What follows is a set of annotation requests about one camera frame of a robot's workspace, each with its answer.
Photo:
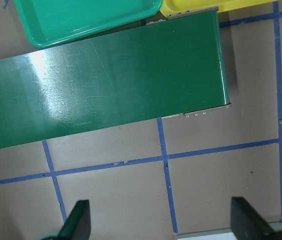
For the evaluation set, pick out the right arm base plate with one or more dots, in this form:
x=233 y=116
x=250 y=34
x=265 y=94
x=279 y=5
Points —
x=219 y=234

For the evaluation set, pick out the green conveyor belt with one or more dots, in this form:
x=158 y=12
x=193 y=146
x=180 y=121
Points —
x=167 y=68

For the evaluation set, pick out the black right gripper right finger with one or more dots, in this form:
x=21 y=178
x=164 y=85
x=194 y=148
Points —
x=247 y=224

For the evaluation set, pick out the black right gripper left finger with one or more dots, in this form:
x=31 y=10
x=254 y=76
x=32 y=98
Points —
x=78 y=223

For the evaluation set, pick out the green plastic tray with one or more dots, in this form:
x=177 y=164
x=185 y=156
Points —
x=55 y=22

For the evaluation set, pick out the yellow plastic tray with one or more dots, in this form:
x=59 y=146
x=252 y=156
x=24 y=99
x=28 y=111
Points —
x=177 y=7

